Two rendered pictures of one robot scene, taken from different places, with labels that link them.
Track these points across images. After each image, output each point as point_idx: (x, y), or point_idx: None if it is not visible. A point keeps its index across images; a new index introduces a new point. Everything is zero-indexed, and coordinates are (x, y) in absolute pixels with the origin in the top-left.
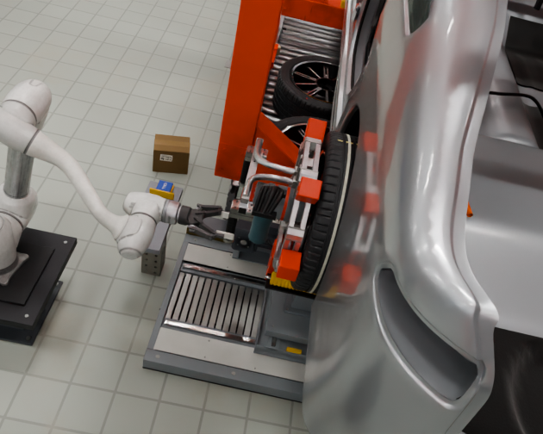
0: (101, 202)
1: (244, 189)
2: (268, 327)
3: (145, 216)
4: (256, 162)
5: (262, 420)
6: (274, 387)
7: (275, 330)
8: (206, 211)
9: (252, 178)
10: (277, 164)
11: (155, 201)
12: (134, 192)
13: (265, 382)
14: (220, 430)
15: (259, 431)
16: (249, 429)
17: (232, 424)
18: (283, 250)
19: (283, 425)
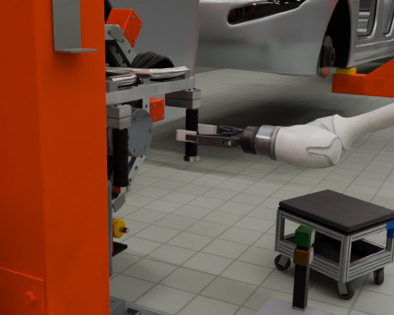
0: (372, 111)
1: (181, 69)
2: (120, 300)
3: (310, 124)
4: (134, 85)
5: (158, 312)
6: (135, 305)
7: (112, 297)
8: (221, 134)
9: (164, 68)
10: (113, 69)
11: (295, 125)
12: (327, 135)
13: (143, 310)
14: (207, 314)
15: (167, 306)
16: (176, 309)
17: (192, 314)
18: (149, 100)
19: (138, 305)
